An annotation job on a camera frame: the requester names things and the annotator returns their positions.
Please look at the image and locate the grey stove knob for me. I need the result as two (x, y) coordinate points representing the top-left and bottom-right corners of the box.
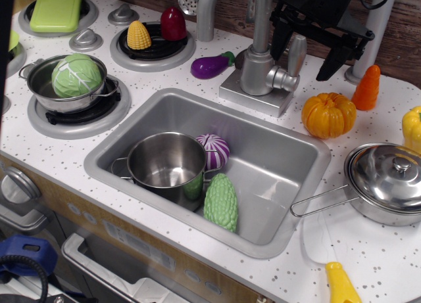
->
(69, 28), (103, 53)
(108, 4), (139, 26)

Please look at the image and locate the grey curved pipe post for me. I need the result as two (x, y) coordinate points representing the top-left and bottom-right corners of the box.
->
(196, 0), (217, 42)

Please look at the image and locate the black coiled cable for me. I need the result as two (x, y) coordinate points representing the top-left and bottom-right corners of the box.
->
(0, 255), (50, 303)

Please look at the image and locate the green toy bitter gourd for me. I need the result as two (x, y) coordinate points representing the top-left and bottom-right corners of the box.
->
(203, 173), (238, 233)

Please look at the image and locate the grey stove knob rear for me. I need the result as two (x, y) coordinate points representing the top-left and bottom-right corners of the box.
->
(108, 4), (139, 26)

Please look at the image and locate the dark red toy pepper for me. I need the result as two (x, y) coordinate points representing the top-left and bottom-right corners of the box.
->
(161, 7), (187, 41)

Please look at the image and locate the yellow toy bell pepper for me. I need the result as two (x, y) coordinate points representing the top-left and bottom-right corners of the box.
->
(402, 106), (420, 153)

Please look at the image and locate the green toy cabbage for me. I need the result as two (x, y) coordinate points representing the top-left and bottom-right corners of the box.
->
(51, 53), (103, 98)

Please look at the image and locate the orange toy carrot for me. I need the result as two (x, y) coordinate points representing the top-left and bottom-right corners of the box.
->
(351, 65), (381, 110)

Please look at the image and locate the green toy cutting board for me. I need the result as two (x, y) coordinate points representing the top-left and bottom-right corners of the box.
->
(30, 0), (82, 33)

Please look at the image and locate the grey vertical post right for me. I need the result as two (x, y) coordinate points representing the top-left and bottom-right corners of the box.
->
(344, 0), (391, 85)

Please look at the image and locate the steel pot on burner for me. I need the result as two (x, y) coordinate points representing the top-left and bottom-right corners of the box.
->
(19, 54), (113, 113)

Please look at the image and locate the silver faucet lever handle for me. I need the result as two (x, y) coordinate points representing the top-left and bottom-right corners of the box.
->
(287, 34), (307, 77)

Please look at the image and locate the purple striped toy onion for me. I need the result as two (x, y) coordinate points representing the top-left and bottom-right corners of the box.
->
(196, 133), (230, 171)

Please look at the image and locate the steel pot in sink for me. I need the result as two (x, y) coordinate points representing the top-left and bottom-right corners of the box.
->
(111, 131), (219, 211)

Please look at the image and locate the grey stove knob front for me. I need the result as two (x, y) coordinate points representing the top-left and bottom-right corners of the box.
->
(69, 28), (103, 53)

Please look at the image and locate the rear left stove burner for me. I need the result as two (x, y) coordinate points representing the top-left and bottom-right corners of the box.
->
(18, 0), (99, 37)

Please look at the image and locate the grey oven door handle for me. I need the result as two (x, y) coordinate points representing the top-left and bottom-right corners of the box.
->
(1, 166), (53, 235)

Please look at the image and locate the grey dishwasher door handle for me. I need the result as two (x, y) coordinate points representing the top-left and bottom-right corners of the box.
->
(62, 233), (187, 302)

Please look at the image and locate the rear right stove burner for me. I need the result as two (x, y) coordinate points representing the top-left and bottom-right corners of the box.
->
(110, 22), (195, 72)

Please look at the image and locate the orange toy pumpkin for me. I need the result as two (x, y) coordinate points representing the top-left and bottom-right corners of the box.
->
(301, 93), (357, 139)

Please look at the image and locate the grey sink basin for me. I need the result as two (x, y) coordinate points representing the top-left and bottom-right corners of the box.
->
(83, 87), (332, 260)

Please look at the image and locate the silver toy faucet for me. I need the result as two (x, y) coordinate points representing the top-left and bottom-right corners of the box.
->
(219, 0), (300, 118)

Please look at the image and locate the steel saucepan with lid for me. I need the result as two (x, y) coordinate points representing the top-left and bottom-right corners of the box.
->
(289, 142), (420, 227)

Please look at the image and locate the yellow toy corn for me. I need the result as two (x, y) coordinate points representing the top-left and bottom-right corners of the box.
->
(126, 20), (152, 50)

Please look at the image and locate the stove burner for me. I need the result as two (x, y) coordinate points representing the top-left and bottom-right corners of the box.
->
(18, 0), (99, 37)
(28, 76), (131, 140)
(110, 22), (195, 72)

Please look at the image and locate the purple toy eggplant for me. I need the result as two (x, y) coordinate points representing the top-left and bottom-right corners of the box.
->
(190, 51), (235, 80)

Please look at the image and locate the front left stove burner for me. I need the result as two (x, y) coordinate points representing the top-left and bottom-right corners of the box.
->
(28, 76), (131, 140)

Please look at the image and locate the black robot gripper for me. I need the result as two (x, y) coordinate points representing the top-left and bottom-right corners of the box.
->
(270, 0), (375, 82)

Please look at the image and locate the blue clamp device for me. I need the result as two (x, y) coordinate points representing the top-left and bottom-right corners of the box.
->
(1, 235), (58, 284)

